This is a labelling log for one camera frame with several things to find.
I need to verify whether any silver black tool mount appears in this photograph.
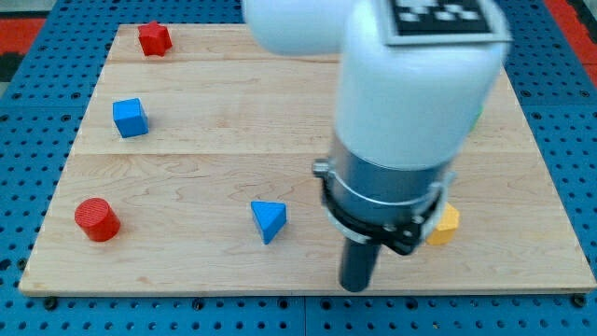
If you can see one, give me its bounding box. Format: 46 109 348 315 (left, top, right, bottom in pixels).
312 137 455 256

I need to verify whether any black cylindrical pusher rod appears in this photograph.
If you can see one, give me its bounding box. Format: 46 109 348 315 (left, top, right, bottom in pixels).
339 238 381 292

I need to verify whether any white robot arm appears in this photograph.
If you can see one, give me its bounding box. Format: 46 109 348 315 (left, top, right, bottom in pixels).
242 0 511 292

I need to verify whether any yellow hexagon block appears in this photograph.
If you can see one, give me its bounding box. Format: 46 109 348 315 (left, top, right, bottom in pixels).
425 203 460 245

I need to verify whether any blue triangle block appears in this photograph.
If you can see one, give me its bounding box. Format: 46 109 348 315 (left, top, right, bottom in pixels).
250 201 287 245

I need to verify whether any green block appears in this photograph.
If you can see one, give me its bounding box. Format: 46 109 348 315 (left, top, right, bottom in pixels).
469 107 484 132

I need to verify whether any fiducial marker tag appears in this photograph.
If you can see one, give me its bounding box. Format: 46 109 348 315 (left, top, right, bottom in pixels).
376 0 511 46

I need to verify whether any wooden board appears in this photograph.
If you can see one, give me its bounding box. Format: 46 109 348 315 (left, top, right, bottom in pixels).
19 24 596 297

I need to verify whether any red cylinder block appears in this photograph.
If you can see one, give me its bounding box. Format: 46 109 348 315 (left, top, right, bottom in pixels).
75 198 121 242

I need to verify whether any blue cube block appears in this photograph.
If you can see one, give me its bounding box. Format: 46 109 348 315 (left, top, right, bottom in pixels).
112 98 149 138

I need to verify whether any red star block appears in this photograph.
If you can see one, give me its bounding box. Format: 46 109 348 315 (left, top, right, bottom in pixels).
137 21 173 57

